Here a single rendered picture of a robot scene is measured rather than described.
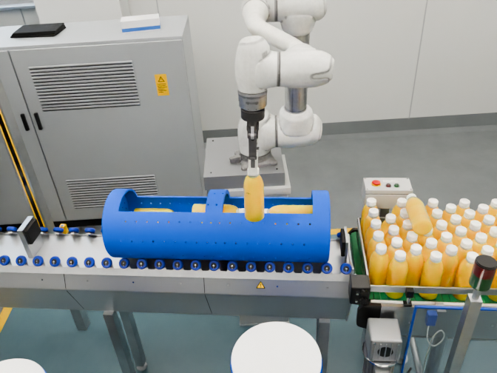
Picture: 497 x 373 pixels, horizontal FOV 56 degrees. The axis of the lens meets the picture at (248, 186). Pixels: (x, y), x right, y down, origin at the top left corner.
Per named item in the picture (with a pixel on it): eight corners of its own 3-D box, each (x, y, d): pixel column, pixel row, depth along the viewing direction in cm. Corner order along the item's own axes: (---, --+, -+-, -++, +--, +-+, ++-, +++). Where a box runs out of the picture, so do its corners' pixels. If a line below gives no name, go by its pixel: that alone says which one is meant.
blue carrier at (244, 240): (132, 223, 215) (117, 175, 197) (325, 226, 205) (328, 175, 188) (112, 271, 193) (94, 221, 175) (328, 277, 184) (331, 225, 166)
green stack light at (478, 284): (465, 276, 150) (469, 265, 148) (487, 277, 150) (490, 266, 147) (472, 291, 145) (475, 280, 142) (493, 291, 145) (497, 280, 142)
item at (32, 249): (38, 243, 212) (28, 215, 203) (47, 243, 212) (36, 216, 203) (28, 258, 204) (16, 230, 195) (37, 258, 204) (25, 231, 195)
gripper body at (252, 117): (241, 101, 149) (242, 127, 154) (239, 112, 142) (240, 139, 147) (265, 101, 149) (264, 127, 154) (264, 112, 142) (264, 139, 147)
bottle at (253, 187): (251, 209, 173) (250, 165, 163) (268, 214, 170) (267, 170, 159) (240, 218, 168) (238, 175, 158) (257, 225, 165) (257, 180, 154)
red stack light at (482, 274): (469, 265, 148) (472, 255, 145) (490, 266, 147) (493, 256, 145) (475, 280, 142) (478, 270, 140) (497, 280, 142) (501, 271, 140)
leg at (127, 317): (138, 362, 266) (115, 283, 230) (148, 362, 265) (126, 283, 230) (135, 371, 261) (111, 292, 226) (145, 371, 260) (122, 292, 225)
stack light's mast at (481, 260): (462, 289, 154) (472, 253, 145) (482, 290, 153) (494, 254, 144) (467, 304, 149) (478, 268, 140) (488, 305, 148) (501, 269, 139)
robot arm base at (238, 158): (226, 154, 239) (225, 144, 236) (268, 147, 243) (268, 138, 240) (234, 172, 225) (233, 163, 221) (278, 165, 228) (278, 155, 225)
